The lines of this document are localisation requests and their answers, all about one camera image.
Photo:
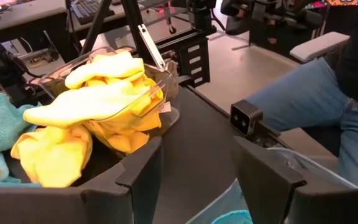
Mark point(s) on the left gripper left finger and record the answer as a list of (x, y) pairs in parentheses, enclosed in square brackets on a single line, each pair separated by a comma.
[(73, 205)]

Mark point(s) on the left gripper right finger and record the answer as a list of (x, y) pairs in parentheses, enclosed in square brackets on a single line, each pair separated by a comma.
[(269, 186)]

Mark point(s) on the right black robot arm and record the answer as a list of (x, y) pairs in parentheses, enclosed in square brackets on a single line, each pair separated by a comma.
[(8, 77)]

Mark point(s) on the person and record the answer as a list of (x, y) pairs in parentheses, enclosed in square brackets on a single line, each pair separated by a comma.
[(306, 96)]

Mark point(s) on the clear plastic basket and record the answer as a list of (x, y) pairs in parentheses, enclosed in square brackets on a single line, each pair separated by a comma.
[(166, 81)]

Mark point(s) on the black drawer cabinet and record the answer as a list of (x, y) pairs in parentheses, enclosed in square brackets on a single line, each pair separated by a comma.
[(205, 53)]

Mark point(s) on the grey armrest pad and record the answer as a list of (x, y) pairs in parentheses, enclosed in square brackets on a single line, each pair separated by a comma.
[(319, 46)]

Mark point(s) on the black office chair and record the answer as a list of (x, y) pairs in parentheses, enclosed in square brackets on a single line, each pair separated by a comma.
[(278, 31)]

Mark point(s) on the black keyboard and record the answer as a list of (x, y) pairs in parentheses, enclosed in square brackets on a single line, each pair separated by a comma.
[(89, 11)]

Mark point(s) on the grey desk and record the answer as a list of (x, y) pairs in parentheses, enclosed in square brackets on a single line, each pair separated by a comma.
[(26, 12)]

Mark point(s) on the black table-level camera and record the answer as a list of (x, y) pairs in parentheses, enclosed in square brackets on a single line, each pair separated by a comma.
[(244, 119)]

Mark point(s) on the silver metal bracket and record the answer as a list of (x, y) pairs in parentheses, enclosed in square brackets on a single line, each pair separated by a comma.
[(151, 46)]

